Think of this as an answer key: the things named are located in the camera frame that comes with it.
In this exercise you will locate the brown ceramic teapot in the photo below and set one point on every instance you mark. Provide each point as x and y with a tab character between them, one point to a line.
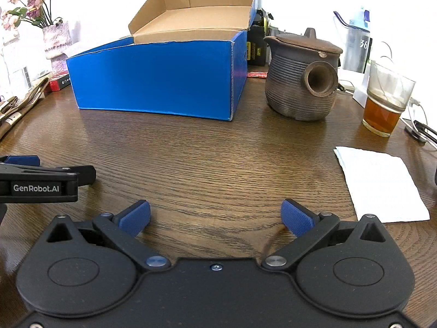
290	88

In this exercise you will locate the red box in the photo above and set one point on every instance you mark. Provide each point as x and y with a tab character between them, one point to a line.
59	82

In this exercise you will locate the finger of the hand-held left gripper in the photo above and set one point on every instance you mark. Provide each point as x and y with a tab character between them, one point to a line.
22	160
83	175

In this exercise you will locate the blue cardboard box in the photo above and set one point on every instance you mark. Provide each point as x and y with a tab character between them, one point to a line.
153	78

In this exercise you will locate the white card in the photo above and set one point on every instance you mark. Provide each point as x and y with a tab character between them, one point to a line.
361	92

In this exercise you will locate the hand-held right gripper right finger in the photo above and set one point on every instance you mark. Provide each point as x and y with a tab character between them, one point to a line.
295	217

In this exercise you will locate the pink mottled vase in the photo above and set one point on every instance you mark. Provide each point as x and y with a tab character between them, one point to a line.
56	46

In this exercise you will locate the black eyeglasses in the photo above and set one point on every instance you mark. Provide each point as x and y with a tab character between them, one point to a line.
421	131

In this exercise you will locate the black tin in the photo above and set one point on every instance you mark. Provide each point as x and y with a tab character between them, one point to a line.
256	51

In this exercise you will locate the dried pink roses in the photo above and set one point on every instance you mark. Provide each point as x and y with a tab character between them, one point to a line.
34	1

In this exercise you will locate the red packet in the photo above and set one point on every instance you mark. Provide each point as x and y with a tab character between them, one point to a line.
256	75

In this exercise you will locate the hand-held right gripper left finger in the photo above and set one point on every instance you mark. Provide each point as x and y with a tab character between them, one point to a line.
136	217

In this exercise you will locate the brown paper bag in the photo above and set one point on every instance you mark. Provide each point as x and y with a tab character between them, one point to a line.
24	106

